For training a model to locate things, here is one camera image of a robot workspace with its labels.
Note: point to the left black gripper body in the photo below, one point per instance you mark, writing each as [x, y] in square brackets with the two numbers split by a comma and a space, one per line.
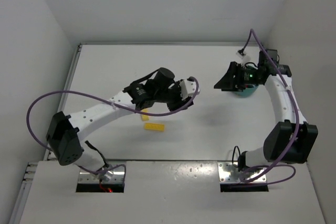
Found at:
[177, 102]

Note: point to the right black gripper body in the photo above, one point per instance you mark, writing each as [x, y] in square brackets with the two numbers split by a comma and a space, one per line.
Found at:
[234, 76]

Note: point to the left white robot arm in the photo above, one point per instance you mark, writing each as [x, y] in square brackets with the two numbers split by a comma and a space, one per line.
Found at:
[67, 134]

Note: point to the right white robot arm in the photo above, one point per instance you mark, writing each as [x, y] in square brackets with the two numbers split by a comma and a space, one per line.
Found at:
[292, 138]

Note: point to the teal round divided container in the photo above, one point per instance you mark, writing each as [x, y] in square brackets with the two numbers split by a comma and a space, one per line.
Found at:
[247, 92]

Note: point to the yellow long lego plate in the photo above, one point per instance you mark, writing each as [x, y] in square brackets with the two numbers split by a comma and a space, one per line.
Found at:
[154, 127]

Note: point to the yellow lego slope brick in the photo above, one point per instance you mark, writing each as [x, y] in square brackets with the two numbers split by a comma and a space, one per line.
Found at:
[144, 116]

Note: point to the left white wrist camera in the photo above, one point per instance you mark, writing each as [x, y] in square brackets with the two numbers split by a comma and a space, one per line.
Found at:
[188, 89]

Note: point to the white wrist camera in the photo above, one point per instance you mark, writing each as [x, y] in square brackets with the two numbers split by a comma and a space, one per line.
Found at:
[188, 89]
[244, 57]

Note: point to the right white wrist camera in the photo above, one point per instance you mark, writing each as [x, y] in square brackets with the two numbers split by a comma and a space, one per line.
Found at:
[244, 57]

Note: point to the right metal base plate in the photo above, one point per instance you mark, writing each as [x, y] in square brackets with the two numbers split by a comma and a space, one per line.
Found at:
[229, 174]

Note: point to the metal base plate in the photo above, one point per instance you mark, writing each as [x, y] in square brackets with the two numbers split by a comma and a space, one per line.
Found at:
[113, 174]
[229, 174]

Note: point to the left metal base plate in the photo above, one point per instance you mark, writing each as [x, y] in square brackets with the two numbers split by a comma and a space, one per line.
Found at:
[113, 174]

